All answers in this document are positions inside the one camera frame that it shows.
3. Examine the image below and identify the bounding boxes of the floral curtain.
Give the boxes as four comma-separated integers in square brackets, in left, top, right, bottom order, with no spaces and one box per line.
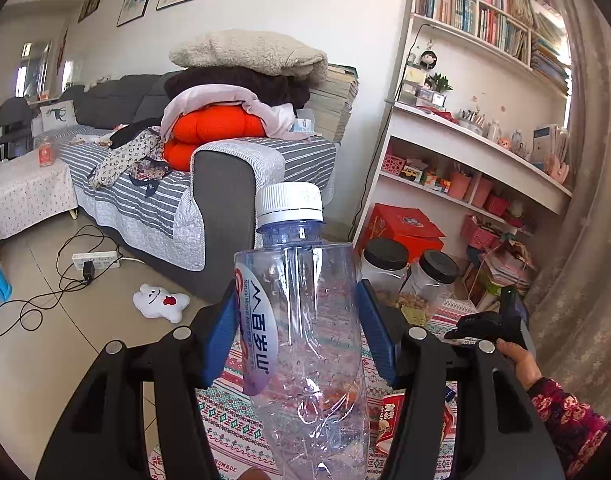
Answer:
[523,0,611,411]

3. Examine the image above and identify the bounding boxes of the tall stack of books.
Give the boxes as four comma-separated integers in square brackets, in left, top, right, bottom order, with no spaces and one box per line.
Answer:
[305,62,360,143]

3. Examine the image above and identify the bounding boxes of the striped quilted sofa cover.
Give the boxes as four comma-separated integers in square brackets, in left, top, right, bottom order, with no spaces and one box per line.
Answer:
[32,127,339,273]

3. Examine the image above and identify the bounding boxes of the deer print pillow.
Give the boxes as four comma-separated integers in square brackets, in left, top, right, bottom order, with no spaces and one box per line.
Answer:
[39,101,77,131]

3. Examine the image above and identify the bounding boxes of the grey sofa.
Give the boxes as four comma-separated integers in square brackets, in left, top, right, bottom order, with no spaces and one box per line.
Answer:
[70,74,339,303]

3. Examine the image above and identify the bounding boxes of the red cardboard box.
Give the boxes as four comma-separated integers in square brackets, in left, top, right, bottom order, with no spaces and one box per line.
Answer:
[354,203,446,263]

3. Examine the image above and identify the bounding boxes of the small potted plant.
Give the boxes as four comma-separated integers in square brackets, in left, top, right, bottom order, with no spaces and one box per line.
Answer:
[428,72,453,106]

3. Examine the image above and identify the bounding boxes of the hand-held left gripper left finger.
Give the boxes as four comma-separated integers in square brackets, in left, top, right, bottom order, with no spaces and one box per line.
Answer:
[35,289,241,480]

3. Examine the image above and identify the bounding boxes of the white bookcase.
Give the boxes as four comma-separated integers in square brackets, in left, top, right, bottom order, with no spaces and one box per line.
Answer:
[353,0,573,311]

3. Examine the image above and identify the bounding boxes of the black-lid jar of pale snacks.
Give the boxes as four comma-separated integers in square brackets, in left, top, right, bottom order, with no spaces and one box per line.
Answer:
[400,249,460,326]

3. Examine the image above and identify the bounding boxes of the white plush toy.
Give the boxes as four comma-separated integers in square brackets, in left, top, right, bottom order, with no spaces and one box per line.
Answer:
[132,284,191,324]

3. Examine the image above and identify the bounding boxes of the black cable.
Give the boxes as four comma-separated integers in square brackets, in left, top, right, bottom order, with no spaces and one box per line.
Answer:
[0,225,123,338]

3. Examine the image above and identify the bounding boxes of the small wall frames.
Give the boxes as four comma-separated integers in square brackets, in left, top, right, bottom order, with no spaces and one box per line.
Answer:
[78,0,104,23]

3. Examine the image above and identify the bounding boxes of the dark brown blanket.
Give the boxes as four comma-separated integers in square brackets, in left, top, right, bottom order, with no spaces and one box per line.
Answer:
[164,66,311,111]

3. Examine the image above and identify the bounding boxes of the red instant noodle cup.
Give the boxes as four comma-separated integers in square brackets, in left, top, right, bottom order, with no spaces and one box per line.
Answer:
[374,392,457,456]

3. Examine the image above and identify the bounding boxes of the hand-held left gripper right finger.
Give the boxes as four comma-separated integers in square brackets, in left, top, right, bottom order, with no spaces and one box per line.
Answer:
[355,279,566,480]

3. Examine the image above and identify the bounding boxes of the black-lid jar of brown snacks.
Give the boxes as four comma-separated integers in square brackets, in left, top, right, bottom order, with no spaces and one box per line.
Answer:
[360,237,410,306]

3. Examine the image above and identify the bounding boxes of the person's right hand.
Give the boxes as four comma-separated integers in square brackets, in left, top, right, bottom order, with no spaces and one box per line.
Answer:
[496,339,542,389]

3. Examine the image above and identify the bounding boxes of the pile of papers and bags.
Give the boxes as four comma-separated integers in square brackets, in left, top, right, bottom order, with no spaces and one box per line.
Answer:
[463,240,536,311]

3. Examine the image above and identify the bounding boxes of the low table with floral cloth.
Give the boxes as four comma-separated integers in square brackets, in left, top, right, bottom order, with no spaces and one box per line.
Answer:
[0,152,80,251]

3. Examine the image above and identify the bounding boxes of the orange cushion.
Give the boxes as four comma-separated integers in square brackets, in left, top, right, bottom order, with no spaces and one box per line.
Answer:
[162,107,266,172]

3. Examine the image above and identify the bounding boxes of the patterned garment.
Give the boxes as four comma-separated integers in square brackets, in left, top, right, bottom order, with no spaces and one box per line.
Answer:
[86,127,173,191]

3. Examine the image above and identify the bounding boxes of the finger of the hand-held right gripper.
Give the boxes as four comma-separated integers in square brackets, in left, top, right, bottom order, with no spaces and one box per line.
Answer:
[443,312,503,343]

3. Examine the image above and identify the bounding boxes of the dark chair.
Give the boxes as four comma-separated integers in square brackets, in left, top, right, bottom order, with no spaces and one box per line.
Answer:
[0,97,33,161]

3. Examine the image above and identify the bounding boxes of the patterned tablecloth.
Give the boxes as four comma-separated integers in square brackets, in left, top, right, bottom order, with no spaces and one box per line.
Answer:
[148,297,486,480]

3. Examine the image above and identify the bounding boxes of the beige fleece blanket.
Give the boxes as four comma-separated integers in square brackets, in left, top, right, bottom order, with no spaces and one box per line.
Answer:
[168,29,330,81]

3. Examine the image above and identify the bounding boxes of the pink cloth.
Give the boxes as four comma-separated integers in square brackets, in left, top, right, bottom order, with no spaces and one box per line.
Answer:
[160,85,298,141]

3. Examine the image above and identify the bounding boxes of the white power strip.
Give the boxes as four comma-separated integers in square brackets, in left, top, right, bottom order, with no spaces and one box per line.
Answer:
[72,251,122,271]

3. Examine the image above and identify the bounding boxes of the row of shelf books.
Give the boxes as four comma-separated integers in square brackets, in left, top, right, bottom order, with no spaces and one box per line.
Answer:
[414,0,571,93]

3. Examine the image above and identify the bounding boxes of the clear plastic water bottle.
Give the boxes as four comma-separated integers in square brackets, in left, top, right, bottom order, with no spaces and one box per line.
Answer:
[234,182,371,480]

